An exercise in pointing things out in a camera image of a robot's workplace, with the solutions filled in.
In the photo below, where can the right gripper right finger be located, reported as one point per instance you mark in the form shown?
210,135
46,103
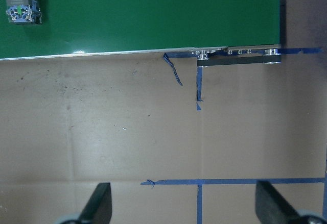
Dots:
271,207

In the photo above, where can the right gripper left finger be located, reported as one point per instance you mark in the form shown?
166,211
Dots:
99,206

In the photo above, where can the yellow push button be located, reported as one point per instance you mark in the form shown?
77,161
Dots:
23,12

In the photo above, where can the green conveyor belt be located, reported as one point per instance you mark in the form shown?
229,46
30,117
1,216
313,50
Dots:
112,26

